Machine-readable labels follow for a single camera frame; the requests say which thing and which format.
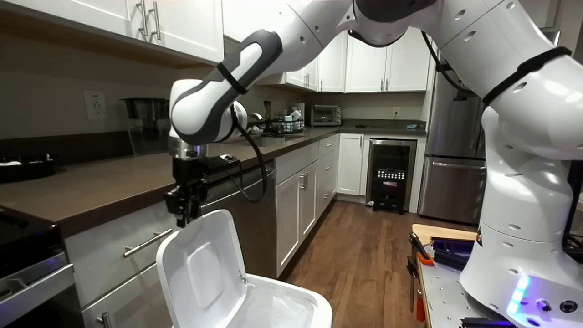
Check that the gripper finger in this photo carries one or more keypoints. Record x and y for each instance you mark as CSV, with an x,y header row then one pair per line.
x,y
175,202
198,200

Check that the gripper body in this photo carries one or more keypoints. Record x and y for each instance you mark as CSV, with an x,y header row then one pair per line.
x,y
187,171

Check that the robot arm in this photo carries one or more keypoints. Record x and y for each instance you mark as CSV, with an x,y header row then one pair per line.
x,y
524,182

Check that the white bin lid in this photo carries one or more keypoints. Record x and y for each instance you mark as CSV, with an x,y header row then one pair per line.
x,y
200,269

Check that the white trash bin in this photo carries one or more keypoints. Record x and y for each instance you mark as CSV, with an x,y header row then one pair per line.
x,y
291,291

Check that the white bin liner bag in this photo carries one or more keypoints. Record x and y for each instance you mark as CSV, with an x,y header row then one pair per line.
x,y
284,312

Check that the black blender jug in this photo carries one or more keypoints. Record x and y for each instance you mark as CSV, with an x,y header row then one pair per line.
x,y
148,123

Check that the dishwasher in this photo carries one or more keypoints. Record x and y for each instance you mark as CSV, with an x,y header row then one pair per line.
x,y
255,228

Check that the white base cabinets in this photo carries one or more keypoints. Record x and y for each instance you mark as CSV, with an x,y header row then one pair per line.
x,y
291,214

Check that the grey drawer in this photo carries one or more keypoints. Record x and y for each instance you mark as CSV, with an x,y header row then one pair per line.
x,y
132,305
98,259

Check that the black dish rack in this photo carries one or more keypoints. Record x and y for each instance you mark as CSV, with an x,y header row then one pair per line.
x,y
284,125

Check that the silver toaster oven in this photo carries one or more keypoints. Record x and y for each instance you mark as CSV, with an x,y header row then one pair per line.
x,y
325,115

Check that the black tray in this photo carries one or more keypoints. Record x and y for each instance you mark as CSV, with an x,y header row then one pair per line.
x,y
25,169

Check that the white base cabinet door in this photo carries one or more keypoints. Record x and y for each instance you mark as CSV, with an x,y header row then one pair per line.
x,y
350,164

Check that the black stove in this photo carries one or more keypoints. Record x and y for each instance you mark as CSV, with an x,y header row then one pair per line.
x,y
27,255

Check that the black wine cooler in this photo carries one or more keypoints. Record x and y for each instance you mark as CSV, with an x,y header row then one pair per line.
x,y
391,175

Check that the orange and black clamp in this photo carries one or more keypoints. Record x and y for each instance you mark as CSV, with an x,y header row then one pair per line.
x,y
423,255

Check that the stainless steel fridge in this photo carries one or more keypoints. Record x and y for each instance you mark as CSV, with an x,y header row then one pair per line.
x,y
451,182

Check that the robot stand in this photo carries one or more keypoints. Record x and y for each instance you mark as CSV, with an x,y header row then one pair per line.
x,y
442,291

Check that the black box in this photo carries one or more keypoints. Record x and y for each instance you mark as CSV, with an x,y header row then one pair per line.
x,y
453,253

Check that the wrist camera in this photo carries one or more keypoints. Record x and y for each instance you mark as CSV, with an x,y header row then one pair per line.
x,y
219,164

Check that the white wall cabinets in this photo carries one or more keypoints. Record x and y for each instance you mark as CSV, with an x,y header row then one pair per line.
x,y
364,64
182,23

